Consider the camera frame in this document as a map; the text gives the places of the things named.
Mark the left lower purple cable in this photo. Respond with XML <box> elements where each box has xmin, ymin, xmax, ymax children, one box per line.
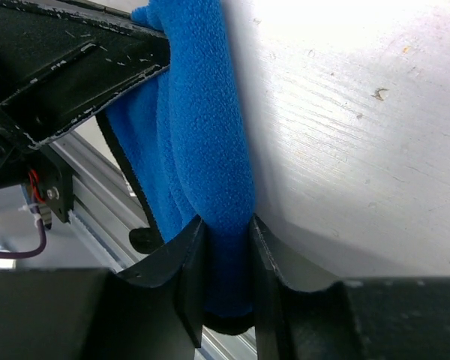
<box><xmin>0</xmin><ymin>215</ymin><xmax>48</xmax><ymax>260</ymax></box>

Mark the left black base bracket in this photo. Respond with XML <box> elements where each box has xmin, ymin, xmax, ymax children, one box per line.
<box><xmin>25</xmin><ymin>145</ymin><xmax>74</xmax><ymax>223</ymax></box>

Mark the blue towel with black trim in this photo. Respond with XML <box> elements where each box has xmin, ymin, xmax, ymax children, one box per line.
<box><xmin>101</xmin><ymin>1</ymin><xmax>255</xmax><ymax>335</ymax></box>

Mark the aluminium mounting rail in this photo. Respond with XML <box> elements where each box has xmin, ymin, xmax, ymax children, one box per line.
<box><xmin>0</xmin><ymin>130</ymin><xmax>258</xmax><ymax>360</ymax></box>

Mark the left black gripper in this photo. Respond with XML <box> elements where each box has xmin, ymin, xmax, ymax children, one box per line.
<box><xmin>0</xmin><ymin>1</ymin><xmax>170</xmax><ymax>189</ymax></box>

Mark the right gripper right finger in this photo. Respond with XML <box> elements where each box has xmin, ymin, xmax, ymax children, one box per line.
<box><xmin>248</xmin><ymin>216</ymin><xmax>363</xmax><ymax>359</ymax></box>

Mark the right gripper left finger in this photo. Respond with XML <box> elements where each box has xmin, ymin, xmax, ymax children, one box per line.
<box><xmin>118</xmin><ymin>216</ymin><xmax>206</xmax><ymax>349</ymax></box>

